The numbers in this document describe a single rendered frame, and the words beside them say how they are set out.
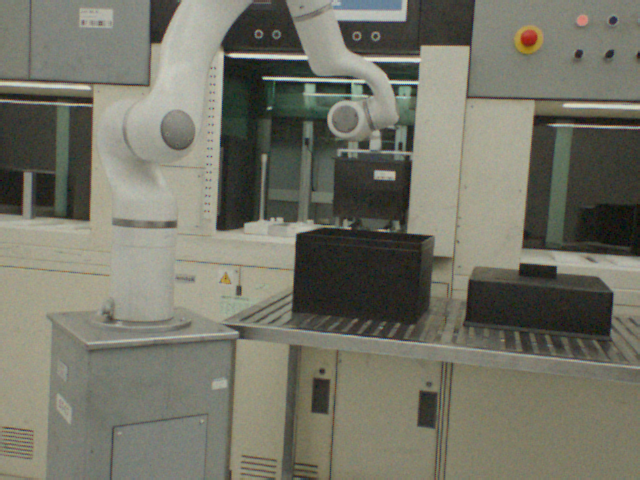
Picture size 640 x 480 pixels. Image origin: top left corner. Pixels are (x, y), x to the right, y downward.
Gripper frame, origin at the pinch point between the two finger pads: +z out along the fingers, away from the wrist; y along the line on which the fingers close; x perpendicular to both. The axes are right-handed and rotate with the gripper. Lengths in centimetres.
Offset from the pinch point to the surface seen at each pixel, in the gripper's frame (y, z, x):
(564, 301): 49, -40, -36
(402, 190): 9.7, 22.3, -15.8
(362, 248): 7, -43, -28
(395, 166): 7.2, 22.0, -8.9
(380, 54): 2.0, 10.5, 21.0
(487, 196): 33.2, 0.6, -15.8
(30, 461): -95, 5, -104
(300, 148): -37, 93, -3
